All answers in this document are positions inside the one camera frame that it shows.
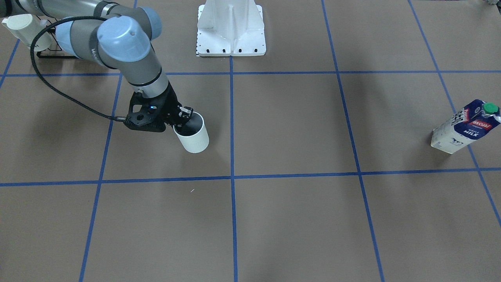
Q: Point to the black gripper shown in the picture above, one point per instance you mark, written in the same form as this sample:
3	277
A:
171	102

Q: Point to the white mug with grey inside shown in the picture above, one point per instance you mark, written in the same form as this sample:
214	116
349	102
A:
196	138

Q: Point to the blue white milk carton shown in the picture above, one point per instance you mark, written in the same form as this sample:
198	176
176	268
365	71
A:
469	124

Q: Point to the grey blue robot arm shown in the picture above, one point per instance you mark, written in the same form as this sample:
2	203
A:
118	37

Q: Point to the white mug on rack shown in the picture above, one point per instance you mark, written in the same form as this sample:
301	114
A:
25	27

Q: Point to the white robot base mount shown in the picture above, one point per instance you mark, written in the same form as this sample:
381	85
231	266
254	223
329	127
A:
230	28

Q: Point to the black wire mug rack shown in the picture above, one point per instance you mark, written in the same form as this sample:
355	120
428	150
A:
54	51

